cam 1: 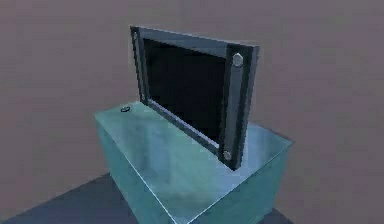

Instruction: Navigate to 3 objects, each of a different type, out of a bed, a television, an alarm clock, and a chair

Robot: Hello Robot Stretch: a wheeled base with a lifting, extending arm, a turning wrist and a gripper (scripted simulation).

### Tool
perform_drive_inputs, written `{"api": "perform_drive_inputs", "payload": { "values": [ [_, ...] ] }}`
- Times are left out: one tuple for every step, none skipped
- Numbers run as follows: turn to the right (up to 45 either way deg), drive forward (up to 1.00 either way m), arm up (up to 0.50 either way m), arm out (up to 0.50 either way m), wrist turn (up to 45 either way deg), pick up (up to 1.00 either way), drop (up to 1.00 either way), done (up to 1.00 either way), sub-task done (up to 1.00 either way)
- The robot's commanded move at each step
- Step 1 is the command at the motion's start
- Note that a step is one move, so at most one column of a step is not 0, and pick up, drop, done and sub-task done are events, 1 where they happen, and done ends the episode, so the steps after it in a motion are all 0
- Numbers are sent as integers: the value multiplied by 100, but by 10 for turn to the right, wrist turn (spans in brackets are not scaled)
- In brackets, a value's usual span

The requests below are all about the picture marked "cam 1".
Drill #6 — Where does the black grey-framed television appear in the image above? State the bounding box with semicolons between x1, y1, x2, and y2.
129;25;261;172

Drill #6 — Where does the pale teal television stand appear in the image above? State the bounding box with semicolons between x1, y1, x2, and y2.
93;100;295;224

